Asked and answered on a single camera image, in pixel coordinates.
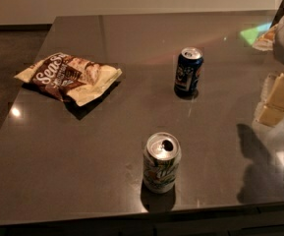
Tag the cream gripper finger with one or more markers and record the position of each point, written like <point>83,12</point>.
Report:
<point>267,115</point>
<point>275,92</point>

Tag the blue pepsi can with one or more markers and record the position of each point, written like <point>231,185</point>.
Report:
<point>188,70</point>

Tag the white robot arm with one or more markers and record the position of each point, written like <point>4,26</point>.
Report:
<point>272,40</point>

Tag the white green 7up can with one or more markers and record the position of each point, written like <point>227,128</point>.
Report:
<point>161,158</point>

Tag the brown white chip bag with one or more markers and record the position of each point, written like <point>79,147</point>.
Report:
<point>65,77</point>

